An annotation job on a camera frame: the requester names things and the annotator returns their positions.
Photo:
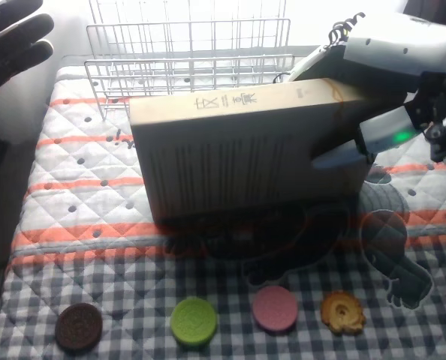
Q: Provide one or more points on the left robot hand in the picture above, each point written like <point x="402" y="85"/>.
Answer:
<point x="5" y="45"/>

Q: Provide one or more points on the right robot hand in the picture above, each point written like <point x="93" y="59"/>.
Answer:
<point x="395" y="48"/>

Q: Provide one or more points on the large beige cardboard box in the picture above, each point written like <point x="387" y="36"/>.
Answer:
<point x="238" y="157"/>

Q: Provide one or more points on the grey quilt with bear print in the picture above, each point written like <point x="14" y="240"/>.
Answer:
<point x="95" y="195"/>

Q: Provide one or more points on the golden butter cookie toy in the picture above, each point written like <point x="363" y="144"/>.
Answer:
<point x="343" y="313"/>

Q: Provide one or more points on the pink sandwich cookie toy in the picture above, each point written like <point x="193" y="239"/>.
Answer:
<point x="275" y="309"/>

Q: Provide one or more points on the chocolate sandwich cookie toy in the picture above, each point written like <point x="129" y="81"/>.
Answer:
<point x="79" y="326"/>

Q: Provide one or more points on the green sandwich cookie toy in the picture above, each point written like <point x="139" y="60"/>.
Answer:
<point x="193" y="321"/>

